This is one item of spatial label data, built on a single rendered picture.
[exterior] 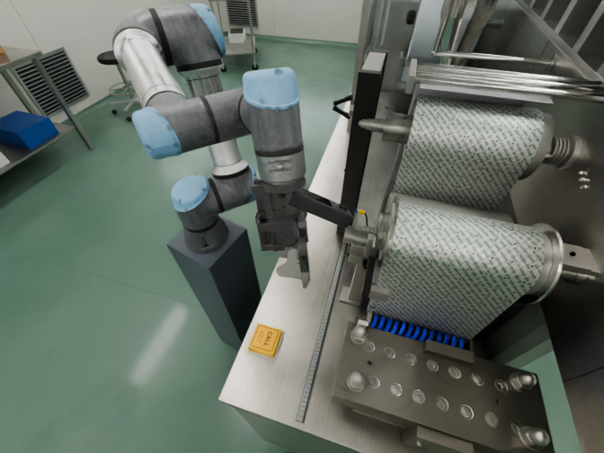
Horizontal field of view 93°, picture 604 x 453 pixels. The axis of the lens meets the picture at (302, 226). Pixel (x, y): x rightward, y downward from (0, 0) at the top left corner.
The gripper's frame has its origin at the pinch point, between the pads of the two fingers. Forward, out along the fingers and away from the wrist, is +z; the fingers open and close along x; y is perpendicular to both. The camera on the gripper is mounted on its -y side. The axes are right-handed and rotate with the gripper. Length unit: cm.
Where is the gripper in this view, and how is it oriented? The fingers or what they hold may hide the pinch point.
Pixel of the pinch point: (307, 274)
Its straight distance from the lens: 56.2
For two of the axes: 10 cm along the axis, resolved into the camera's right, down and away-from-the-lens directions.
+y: -9.9, 1.0, 0.2
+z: 1.0, 8.7, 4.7
